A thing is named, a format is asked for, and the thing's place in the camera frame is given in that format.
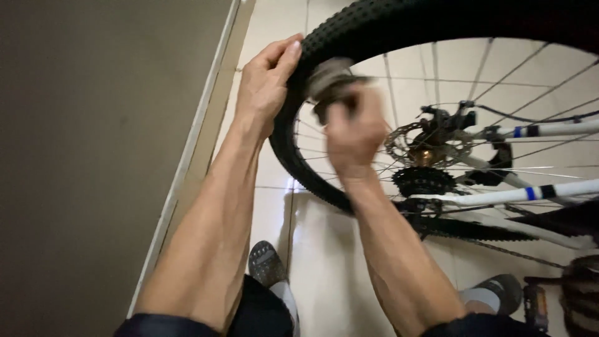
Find white bicycle frame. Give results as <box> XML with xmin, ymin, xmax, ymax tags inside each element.
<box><xmin>409</xmin><ymin>119</ymin><xmax>599</xmax><ymax>251</ymax></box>

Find person's dark sleeve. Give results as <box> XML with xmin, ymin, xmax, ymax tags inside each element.
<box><xmin>114</xmin><ymin>313</ymin><xmax>222</xmax><ymax>337</ymax></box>
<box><xmin>420</xmin><ymin>312</ymin><xmax>549</xmax><ymax>337</ymax></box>

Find person's grey right shoe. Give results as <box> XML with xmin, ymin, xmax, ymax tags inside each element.
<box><xmin>472</xmin><ymin>274</ymin><xmax>524</xmax><ymax>315</ymax></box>

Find silver disc brake rotor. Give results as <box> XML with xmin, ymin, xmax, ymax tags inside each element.
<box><xmin>384</xmin><ymin>121</ymin><xmax>474</xmax><ymax>170</ymax></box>

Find person's white sock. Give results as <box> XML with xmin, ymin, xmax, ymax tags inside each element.
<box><xmin>458</xmin><ymin>287</ymin><xmax>501</xmax><ymax>314</ymax></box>
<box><xmin>269</xmin><ymin>279</ymin><xmax>300</xmax><ymax>337</ymax></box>

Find black brake hose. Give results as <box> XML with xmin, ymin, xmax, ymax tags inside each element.
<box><xmin>474</xmin><ymin>103</ymin><xmax>599</xmax><ymax>124</ymax></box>

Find person's dark left sleeve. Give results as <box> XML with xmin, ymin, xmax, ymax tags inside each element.
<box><xmin>114</xmin><ymin>313</ymin><xmax>222</xmax><ymax>337</ymax></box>

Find person's grey shoe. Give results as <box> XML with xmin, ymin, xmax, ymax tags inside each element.
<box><xmin>247</xmin><ymin>240</ymin><xmax>289</xmax><ymax>287</ymax></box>
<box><xmin>472</xmin><ymin>274</ymin><xmax>524</xmax><ymax>315</ymax></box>

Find black rear sprocket cassette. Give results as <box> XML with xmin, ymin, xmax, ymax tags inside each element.
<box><xmin>392</xmin><ymin>166</ymin><xmax>458</xmax><ymax>198</ymax></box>

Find black rear derailleur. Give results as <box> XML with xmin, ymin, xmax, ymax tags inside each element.
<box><xmin>395</xmin><ymin>197</ymin><xmax>446</xmax><ymax>238</ymax></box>

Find person's grey left shoe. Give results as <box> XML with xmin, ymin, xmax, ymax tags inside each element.
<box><xmin>247</xmin><ymin>240</ymin><xmax>289</xmax><ymax>287</ymax></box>

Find person's white left sock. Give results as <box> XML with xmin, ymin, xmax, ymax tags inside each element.
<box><xmin>269</xmin><ymin>279</ymin><xmax>300</xmax><ymax>337</ymax></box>

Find person's right hand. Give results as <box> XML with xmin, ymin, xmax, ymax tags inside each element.
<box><xmin>323</xmin><ymin>82</ymin><xmax>390</xmax><ymax>184</ymax></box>

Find black bicycle pedal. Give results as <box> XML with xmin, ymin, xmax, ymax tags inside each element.
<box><xmin>523</xmin><ymin>275</ymin><xmax>563</xmax><ymax>334</ymax></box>

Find black knobby bicycle wheel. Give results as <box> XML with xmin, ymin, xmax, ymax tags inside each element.
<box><xmin>269</xmin><ymin>0</ymin><xmax>599</xmax><ymax>217</ymax></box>

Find bicycle chain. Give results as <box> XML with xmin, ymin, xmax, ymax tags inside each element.
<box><xmin>398</xmin><ymin>199</ymin><xmax>568</xmax><ymax>270</ymax></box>

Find grey cleaning rag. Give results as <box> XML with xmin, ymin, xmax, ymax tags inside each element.
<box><xmin>306</xmin><ymin>57</ymin><xmax>370</xmax><ymax>126</ymax></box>

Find person's left hand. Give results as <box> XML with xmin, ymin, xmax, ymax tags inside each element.
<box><xmin>232</xmin><ymin>33</ymin><xmax>305</xmax><ymax>141</ymax></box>

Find person's black trousers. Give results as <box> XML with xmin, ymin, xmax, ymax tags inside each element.
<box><xmin>228</xmin><ymin>274</ymin><xmax>295</xmax><ymax>337</ymax></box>

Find person's white right sock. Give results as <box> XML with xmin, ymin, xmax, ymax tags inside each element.
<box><xmin>458</xmin><ymin>287</ymin><xmax>501</xmax><ymax>314</ymax></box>

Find black crank chainring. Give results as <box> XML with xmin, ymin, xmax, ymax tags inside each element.
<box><xmin>559</xmin><ymin>255</ymin><xmax>599</xmax><ymax>337</ymax></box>

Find black disc brake caliper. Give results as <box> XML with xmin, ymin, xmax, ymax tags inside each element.
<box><xmin>420</xmin><ymin>100</ymin><xmax>478</xmax><ymax>137</ymax></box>

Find person's dark right sleeve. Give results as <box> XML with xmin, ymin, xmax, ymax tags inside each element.
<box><xmin>420</xmin><ymin>312</ymin><xmax>549</xmax><ymax>337</ymax></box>

